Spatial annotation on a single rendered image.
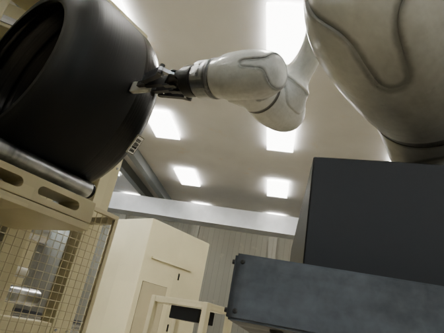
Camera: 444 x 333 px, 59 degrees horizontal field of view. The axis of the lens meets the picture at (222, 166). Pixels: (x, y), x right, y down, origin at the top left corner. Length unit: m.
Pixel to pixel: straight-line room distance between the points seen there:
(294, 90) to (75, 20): 0.58
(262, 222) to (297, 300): 11.79
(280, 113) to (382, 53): 0.56
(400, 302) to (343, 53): 0.22
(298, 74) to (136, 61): 0.45
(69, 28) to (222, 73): 0.45
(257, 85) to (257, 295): 0.59
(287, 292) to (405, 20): 0.23
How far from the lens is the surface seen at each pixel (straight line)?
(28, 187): 1.02
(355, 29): 0.37
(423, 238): 0.34
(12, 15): 1.71
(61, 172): 1.09
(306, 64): 0.95
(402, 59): 0.38
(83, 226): 1.10
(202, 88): 0.87
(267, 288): 0.25
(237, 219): 12.10
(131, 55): 1.13
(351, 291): 0.25
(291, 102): 0.92
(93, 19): 1.12
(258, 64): 0.79
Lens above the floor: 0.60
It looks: 23 degrees up
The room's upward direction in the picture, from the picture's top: 11 degrees clockwise
